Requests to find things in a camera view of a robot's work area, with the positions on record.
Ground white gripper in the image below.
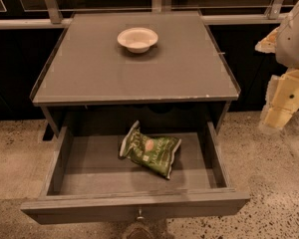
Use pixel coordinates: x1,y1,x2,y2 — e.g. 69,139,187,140
255,7,299,134

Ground green jalapeno chip bag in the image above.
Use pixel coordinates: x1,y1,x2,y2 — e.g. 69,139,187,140
119,120,181,179

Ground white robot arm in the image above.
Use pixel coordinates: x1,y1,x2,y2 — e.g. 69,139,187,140
255,1,299,133

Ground grey cabinet with counter top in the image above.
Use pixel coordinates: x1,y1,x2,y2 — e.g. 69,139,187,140
31,11,240,131

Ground metal drawer knob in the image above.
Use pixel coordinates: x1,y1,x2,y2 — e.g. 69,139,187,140
137,208,145,221

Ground open grey top drawer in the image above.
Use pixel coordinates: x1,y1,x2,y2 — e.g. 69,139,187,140
21,122,250,224

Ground white paper bowl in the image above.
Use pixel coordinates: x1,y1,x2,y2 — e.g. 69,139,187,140
117,27,158,54

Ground metal railing frame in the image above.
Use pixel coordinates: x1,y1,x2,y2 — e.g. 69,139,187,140
0,0,298,29

